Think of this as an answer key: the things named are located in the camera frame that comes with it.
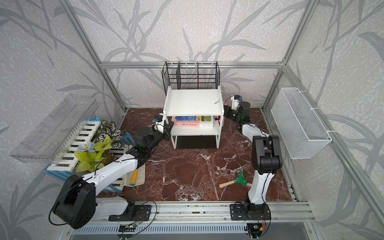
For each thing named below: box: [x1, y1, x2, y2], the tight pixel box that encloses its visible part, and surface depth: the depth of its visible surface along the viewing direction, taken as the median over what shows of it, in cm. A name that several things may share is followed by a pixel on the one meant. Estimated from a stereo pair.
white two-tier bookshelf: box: [163, 85, 224, 150], surface depth 78 cm
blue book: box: [175, 116, 197, 121], surface depth 87 cm
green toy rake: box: [219, 171, 248, 189], surface depth 85 cm
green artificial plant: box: [74, 135, 120, 173], surface depth 68 cm
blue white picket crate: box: [42, 117, 136, 194], surface depth 65 cm
